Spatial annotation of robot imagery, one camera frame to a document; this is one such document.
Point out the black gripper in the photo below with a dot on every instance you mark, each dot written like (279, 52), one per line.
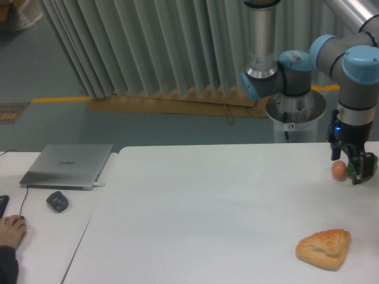
(351, 139)

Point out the golden triangular bread pastry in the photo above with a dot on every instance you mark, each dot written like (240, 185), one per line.
(326, 249)

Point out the dark sleeved forearm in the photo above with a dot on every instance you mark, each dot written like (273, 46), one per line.
(9, 265)

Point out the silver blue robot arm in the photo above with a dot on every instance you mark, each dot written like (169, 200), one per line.
(351, 62)

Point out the person's hand on mouse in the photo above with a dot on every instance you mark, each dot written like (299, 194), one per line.
(13, 230)

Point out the green bell pepper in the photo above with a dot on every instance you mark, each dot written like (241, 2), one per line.
(362, 170)

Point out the brown egg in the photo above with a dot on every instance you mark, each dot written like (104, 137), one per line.
(338, 170)

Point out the brown cardboard sheet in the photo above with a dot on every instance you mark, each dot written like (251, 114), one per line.
(231, 105)

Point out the grey-green pleated curtain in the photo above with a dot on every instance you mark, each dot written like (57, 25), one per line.
(150, 46)

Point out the silver closed laptop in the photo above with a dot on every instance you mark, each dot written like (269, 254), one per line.
(68, 166)

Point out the black small controller device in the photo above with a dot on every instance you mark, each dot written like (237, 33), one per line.
(57, 201)

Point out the black keyboard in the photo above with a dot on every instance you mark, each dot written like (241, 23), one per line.
(4, 199)

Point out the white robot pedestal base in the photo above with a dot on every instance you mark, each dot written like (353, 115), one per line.
(295, 119)

